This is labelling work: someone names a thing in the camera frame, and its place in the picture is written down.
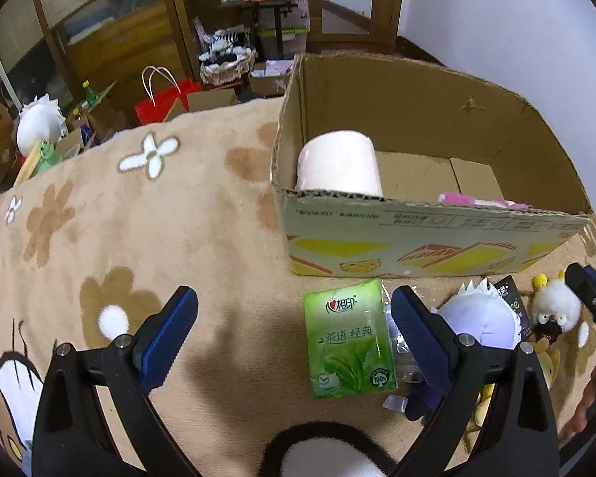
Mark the small black table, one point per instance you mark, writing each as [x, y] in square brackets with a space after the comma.
[275, 15]

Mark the wooden door frame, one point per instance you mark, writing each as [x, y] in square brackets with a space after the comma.
[362, 15]

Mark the cardboard box with pink paper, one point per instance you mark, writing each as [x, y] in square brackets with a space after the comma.
[273, 77]

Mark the open brown cardboard box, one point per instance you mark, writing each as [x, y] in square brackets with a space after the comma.
[104, 119]

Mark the black and white plush toy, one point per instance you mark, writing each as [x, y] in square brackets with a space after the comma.
[328, 457]

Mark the white toilet paper roll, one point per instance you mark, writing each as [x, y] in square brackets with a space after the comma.
[337, 164]

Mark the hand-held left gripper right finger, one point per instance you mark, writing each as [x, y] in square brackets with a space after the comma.
[417, 333]

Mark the lace trimmed basket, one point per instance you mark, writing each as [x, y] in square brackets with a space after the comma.
[228, 67]

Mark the green frog toy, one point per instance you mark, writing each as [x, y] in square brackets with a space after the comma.
[47, 156]

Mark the wooden glass cabinet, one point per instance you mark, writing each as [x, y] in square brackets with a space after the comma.
[109, 25]

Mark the red shopping bag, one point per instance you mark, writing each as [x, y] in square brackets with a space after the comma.
[159, 104]

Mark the clear plastic packet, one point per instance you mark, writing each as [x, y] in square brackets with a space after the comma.
[402, 363]

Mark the pink packet in box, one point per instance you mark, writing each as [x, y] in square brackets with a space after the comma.
[457, 198]

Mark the white purple spiky plush toy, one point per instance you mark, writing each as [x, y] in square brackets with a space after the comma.
[482, 318]

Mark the flat brown cardboard box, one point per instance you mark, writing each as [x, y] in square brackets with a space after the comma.
[211, 100]

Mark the person's right hand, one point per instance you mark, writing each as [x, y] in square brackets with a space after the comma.
[586, 400]

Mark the printed cardboard box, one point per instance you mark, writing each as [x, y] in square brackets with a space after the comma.
[427, 253]

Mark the striped plush toy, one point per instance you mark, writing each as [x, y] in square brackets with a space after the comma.
[228, 39]

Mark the white fluffy yellow-horned plush toy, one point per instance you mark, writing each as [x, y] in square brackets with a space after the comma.
[556, 303]

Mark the black snack packet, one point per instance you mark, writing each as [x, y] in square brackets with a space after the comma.
[515, 303]

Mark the large white plush toy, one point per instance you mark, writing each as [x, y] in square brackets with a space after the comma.
[37, 126]

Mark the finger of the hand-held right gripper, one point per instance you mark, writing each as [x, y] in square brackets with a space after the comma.
[593, 290]

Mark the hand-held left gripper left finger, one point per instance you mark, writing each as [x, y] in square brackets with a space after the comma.
[171, 338]

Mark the yellow plush toy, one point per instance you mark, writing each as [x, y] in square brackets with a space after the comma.
[550, 365]

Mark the green bottle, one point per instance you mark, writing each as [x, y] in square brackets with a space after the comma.
[90, 92]

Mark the beige flower printed blanket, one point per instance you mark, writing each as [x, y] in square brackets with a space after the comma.
[203, 238]

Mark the green tissue pack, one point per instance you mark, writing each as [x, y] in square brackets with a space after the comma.
[347, 338]

